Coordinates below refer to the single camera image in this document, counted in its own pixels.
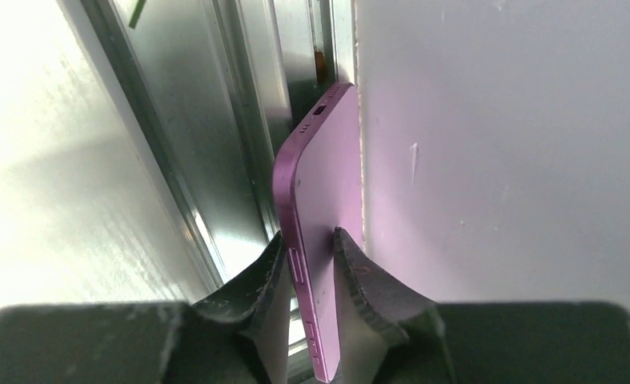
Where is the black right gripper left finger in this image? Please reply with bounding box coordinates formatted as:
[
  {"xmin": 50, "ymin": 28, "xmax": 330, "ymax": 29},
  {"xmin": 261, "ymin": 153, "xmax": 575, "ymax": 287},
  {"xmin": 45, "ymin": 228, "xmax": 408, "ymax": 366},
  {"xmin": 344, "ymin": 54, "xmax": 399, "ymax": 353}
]
[{"xmin": 191, "ymin": 233, "xmax": 291, "ymax": 383}]

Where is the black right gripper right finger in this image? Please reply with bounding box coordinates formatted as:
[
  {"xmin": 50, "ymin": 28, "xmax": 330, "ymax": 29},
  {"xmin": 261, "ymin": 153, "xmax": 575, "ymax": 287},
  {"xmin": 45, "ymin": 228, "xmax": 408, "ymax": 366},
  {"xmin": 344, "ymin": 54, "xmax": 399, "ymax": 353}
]
[{"xmin": 333, "ymin": 227, "xmax": 455, "ymax": 383}]

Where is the aluminium frame rail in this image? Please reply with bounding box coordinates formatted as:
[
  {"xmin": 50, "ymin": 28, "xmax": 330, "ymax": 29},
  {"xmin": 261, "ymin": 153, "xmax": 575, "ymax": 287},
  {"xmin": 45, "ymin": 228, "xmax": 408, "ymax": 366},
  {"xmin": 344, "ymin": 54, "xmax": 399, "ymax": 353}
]
[{"xmin": 82, "ymin": 1, "xmax": 355, "ymax": 291}]

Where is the purple phone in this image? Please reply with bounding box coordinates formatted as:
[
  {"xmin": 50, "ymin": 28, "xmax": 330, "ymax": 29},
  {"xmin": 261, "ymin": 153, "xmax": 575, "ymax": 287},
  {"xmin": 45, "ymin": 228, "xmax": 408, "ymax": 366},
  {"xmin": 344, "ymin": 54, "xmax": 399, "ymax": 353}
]
[{"xmin": 272, "ymin": 82, "xmax": 363, "ymax": 383}]

